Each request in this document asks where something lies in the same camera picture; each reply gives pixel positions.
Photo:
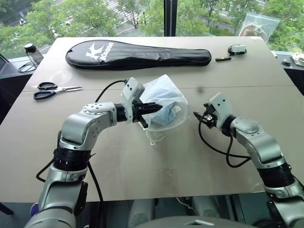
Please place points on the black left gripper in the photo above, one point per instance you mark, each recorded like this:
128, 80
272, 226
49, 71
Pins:
137, 111

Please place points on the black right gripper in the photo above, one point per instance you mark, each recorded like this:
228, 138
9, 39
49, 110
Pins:
211, 117

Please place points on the light blue towel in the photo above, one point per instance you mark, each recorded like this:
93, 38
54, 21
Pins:
164, 115

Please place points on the clear bag with blue masks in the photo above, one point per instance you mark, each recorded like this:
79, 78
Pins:
171, 88

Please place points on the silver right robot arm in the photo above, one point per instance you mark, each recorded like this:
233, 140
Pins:
263, 145

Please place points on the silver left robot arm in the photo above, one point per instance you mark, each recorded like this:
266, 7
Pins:
78, 128

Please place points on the clear plastic zip bag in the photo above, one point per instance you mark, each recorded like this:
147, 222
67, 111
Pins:
259, 26

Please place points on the small black stick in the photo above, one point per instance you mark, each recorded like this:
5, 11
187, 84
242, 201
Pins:
223, 59

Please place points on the black racket cover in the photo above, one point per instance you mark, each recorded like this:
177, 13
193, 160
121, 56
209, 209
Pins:
133, 55

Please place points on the small round black object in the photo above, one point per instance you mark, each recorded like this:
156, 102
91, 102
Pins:
286, 62

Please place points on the black side table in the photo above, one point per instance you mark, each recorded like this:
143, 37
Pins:
12, 78
293, 76

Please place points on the white crumpled object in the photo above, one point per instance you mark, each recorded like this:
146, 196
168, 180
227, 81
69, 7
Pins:
298, 59

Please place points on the grey robot torso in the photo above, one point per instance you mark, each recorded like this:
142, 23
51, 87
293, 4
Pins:
180, 222

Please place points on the purple object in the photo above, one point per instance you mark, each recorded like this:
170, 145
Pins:
34, 210

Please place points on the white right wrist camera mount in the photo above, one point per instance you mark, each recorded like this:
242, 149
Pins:
222, 107

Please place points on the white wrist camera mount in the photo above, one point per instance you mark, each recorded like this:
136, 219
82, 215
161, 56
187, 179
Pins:
131, 92
222, 107

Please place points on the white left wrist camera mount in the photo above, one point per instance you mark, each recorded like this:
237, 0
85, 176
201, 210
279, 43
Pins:
131, 92

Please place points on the black window frame post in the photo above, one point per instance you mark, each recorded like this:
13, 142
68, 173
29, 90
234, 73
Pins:
170, 17

